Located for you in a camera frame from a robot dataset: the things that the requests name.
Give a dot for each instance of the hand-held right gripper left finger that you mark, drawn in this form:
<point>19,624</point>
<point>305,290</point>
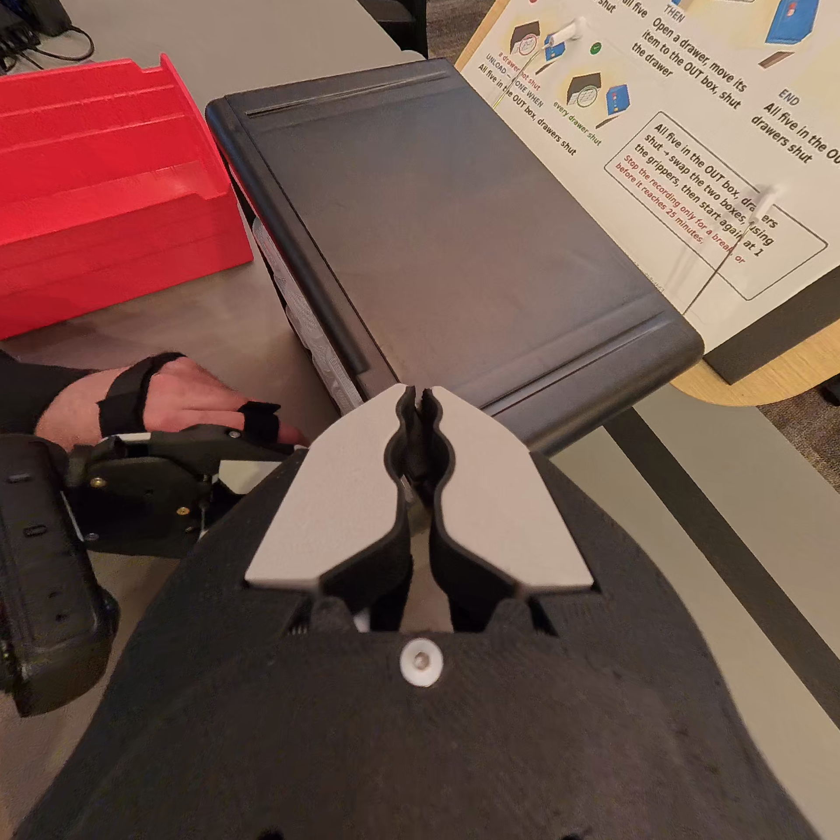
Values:
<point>328,505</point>

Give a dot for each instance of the person's left forearm black sleeve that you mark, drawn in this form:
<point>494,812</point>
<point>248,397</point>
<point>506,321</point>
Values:
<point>26,394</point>

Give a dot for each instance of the white poster peg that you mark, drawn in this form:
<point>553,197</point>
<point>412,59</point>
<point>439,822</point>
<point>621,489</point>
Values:
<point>768,202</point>
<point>568,31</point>

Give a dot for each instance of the black board stand base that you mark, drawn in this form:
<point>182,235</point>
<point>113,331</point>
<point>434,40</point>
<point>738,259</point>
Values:
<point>774,334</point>

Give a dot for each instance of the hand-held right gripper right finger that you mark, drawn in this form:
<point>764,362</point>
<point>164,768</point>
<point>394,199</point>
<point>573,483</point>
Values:
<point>505,512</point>

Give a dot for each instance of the person's left hand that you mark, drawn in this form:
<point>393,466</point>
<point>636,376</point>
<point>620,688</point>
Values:
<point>184,400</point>

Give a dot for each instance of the instruction sheet on board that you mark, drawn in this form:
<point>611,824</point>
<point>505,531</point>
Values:
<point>774,394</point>

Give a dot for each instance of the printed instruction poster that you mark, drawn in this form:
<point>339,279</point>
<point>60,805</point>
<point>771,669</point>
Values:
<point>689,98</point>

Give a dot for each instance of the black drawer cabinet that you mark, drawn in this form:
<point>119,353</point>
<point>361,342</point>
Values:
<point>446,229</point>

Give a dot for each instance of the dark chair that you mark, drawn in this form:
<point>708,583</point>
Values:
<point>403,26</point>

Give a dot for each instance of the red plastic bin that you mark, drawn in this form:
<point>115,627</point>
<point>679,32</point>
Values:
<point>98,216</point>

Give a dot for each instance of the black electronic device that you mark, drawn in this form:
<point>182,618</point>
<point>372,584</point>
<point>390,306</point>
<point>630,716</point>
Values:
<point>26,13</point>

